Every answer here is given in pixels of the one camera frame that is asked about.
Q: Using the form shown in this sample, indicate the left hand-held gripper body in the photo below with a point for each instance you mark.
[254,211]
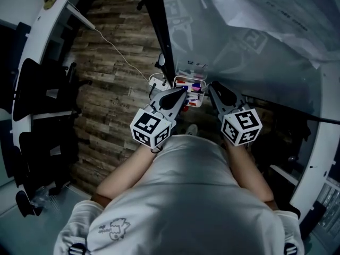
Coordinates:
[148,126]

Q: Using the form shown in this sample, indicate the white curved desk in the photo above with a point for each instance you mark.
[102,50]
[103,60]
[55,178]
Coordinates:
[40,30]

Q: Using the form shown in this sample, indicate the white desk support beam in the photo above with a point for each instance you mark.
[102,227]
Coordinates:
[81,16]

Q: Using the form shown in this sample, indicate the person's right forearm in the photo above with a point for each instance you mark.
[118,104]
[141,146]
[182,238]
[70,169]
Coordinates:
[248,169]

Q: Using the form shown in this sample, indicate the crumpled clear plastic bag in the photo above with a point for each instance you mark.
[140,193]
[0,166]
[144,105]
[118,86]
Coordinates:
[41,195]

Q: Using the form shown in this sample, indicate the white power strip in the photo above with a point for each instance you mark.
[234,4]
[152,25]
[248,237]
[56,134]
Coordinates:
[156,81]

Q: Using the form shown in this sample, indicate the person's white shoe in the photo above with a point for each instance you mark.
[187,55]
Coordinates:
[191,129]

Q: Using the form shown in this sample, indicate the person's white t-shirt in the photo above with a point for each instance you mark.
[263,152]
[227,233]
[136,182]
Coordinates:
[186,200]

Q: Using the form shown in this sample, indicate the white printed paper sheets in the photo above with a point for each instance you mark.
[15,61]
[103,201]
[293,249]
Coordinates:
[287,12]

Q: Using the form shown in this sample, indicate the clear plastic container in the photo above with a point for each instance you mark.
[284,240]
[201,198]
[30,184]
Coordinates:
[202,95]

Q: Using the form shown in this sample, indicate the dark blue partition panel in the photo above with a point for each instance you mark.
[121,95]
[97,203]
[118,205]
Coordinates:
[10,62]

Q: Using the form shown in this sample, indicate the person's left forearm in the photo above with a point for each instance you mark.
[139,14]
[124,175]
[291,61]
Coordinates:
[125,171]

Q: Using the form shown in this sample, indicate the thin black rod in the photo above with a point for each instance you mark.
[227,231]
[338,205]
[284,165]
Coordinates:
[324,119]

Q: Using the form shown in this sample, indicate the black office chair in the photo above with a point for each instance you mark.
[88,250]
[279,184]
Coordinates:
[40,89]
[42,155]

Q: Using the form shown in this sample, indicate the bunch of coloured markers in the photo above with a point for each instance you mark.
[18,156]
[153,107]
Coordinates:
[193,89]

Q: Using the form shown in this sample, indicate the black metal frame post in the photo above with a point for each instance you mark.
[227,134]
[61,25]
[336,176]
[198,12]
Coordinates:
[159,30]

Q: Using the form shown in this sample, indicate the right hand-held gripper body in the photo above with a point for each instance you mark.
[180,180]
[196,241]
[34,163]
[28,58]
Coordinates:
[240,126]

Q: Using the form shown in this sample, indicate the frosted glass board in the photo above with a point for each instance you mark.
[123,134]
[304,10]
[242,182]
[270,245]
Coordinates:
[239,70]

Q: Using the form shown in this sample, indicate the white desk with round holes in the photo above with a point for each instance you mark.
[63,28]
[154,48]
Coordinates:
[321,131]

